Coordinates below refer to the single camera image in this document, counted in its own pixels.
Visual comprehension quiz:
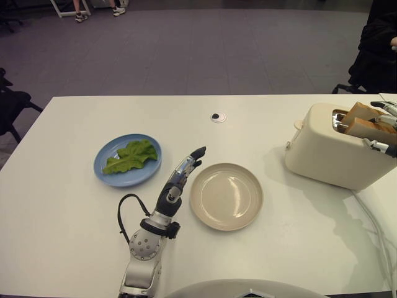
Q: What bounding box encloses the cream toaster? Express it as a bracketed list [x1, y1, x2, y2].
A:
[284, 102, 397, 191]

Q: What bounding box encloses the white frame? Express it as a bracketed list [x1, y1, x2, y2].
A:
[49, 0, 92, 18]

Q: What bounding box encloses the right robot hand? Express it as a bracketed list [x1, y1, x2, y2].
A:
[362, 99, 397, 160]

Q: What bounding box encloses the green lettuce leaf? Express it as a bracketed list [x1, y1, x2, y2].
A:
[102, 138, 159, 176]

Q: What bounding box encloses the black chair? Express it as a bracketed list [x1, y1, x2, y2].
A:
[331, 83, 368, 95]
[0, 0, 25, 34]
[0, 67, 44, 144]

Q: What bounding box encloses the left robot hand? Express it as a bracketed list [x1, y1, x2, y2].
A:
[150, 146, 208, 225]

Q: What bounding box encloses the black cable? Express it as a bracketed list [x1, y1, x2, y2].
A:
[117, 193, 153, 246]

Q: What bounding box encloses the bread slice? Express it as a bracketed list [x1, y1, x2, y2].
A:
[341, 101, 386, 125]
[348, 117, 397, 138]

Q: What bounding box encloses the white cord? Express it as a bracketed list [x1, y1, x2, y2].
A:
[350, 188, 397, 293]

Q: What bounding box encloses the beige plate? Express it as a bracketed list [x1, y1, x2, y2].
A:
[189, 162, 264, 232]

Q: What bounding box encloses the person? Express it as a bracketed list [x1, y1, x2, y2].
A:
[347, 0, 397, 93]
[73, 0, 127, 23]

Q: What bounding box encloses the blue plate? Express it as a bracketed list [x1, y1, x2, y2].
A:
[93, 133, 163, 188]

